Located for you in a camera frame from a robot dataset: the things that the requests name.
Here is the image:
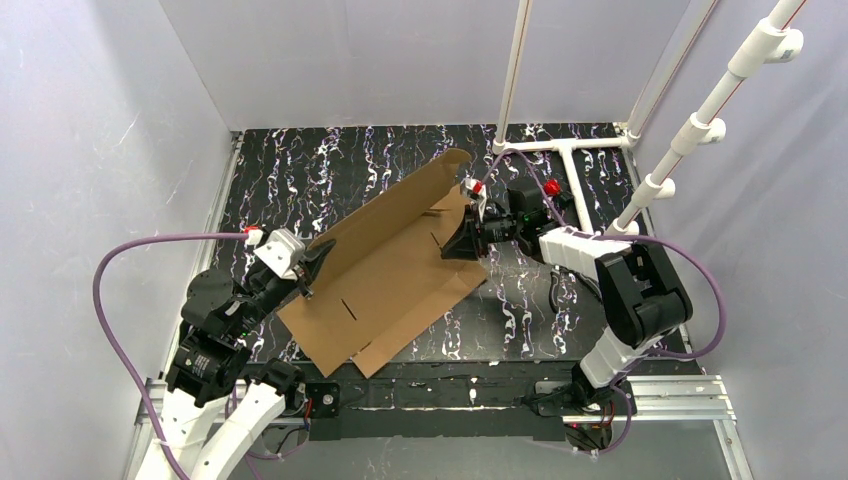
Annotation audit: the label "brown cardboard box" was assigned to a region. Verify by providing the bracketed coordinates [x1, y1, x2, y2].
[278, 148, 487, 377]

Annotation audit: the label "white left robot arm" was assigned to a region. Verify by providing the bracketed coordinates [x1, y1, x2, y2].
[136, 230, 336, 479]

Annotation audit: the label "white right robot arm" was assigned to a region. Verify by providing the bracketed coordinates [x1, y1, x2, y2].
[441, 178, 692, 404]

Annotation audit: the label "small red ball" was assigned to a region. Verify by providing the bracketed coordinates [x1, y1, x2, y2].
[543, 179, 562, 198]

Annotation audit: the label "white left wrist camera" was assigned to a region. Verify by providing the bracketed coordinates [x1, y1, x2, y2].
[254, 228, 306, 280]

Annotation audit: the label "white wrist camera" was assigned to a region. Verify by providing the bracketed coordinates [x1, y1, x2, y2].
[460, 177, 488, 208]
[254, 228, 306, 280]

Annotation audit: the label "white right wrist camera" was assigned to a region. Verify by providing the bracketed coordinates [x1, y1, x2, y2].
[460, 177, 488, 208]

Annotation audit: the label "black handled pliers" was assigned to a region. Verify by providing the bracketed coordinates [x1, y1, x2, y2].
[548, 266, 602, 314]

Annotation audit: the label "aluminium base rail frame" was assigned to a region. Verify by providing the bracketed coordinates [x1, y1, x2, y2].
[132, 357, 734, 455]

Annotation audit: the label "white PVC pipe frame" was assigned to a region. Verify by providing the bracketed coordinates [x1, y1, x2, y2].
[491, 0, 719, 233]

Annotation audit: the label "white PVC camera pole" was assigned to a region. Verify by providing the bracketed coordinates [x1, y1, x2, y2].
[606, 0, 805, 236]

